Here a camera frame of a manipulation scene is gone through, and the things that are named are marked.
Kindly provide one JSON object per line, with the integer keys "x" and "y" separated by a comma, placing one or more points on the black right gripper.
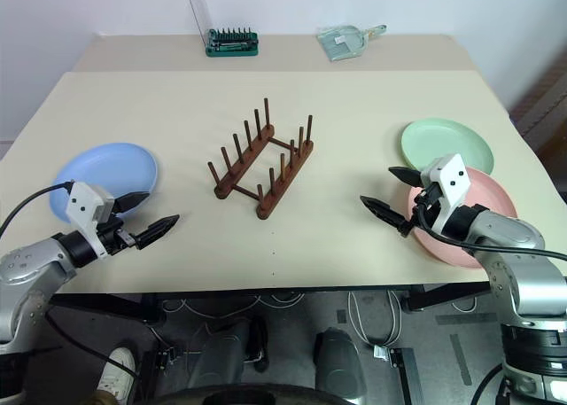
{"x": 432, "y": 210}

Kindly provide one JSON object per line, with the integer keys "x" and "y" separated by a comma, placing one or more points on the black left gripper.
{"x": 113, "y": 239}

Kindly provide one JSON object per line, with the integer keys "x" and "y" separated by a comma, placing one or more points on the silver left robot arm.
{"x": 26, "y": 263}

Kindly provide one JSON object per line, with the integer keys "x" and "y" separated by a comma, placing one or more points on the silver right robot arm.
{"x": 527, "y": 281}

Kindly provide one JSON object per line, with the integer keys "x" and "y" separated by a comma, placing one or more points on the wooden dish rack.
{"x": 241, "y": 165}

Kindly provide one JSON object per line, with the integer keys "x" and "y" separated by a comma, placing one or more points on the blue plate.
{"x": 106, "y": 165}

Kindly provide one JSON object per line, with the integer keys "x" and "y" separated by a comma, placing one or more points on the green plate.
{"x": 443, "y": 141}

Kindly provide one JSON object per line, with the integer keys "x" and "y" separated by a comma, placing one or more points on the pink plate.
{"x": 487, "y": 197}

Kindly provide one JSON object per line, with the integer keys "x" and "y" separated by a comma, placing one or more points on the white sneaker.
{"x": 117, "y": 371}

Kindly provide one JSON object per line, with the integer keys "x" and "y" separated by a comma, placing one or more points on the mint green dustpan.
{"x": 343, "y": 44}

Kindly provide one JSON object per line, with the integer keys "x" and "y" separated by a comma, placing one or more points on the white plug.
{"x": 381, "y": 352}

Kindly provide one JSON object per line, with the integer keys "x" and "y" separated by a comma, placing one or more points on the dark grey rounded shape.
{"x": 339, "y": 365}

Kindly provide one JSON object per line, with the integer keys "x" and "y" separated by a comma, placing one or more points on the green screwdriver bit case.
{"x": 232, "y": 46}

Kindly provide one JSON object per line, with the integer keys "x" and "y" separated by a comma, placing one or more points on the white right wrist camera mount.
{"x": 452, "y": 174}

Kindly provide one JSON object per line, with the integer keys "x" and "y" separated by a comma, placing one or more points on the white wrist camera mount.
{"x": 82, "y": 205}
{"x": 452, "y": 174}

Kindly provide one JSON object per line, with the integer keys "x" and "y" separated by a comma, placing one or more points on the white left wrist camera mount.
{"x": 82, "y": 205}

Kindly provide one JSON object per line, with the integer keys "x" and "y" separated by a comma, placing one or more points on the black table frame bar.
{"x": 443, "y": 298}
{"x": 106, "y": 309}

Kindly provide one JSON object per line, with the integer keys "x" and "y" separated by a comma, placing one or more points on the black metal floor bracket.
{"x": 407, "y": 378}

